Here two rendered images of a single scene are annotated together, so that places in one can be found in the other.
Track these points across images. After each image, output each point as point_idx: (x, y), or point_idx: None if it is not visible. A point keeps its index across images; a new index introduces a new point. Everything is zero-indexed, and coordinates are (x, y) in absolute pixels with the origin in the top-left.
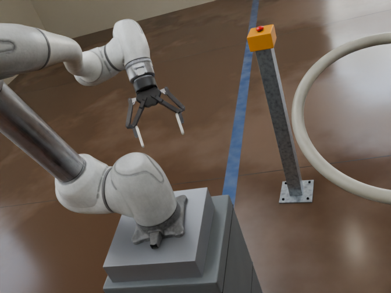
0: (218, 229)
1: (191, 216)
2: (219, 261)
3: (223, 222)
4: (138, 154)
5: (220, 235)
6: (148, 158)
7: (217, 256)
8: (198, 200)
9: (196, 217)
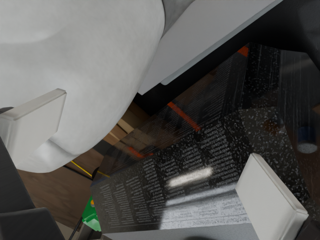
0: None
1: (185, 35)
2: (187, 69)
3: (252, 19)
4: (32, 156)
5: (224, 39)
6: (70, 157)
7: (190, 64)
8: (227, 12)
9: (191, 46)
